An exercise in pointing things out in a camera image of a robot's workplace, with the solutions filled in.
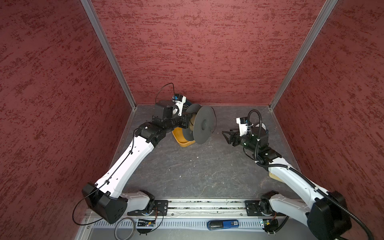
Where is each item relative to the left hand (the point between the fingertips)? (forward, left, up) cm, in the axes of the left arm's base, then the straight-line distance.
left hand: (191, 118), depth 71 cm
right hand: (-1, -18, -11) cm, 21 cm away
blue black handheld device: (-40, -13, -27) cm, 50 cm away
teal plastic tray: (+39, +4, -28) cm, 48 cm away
